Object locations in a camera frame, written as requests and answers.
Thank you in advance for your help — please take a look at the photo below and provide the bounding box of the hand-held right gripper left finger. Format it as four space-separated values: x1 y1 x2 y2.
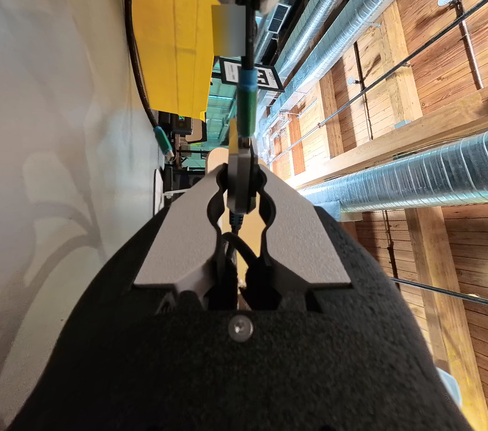
133 164 231 298

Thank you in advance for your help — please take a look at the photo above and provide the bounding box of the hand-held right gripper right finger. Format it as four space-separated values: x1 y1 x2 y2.
252 166 352 297

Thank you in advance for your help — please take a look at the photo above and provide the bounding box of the black braided hdmi cable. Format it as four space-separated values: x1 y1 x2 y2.
124 0 264 164

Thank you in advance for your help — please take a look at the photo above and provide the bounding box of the black hub lead cable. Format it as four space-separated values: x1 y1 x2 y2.
220 210 264 311

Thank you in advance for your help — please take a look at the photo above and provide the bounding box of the yellow storage bin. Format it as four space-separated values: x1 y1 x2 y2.
114 0 216 121

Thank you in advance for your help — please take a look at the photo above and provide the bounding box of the grey hub adapter white label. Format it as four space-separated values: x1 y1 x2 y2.
226 149 260 215

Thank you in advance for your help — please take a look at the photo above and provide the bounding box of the wooden board white stand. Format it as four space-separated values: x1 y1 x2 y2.
154 146 269 310

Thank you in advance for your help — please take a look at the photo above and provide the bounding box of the black charger with display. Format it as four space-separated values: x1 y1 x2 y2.
158 111 208 144

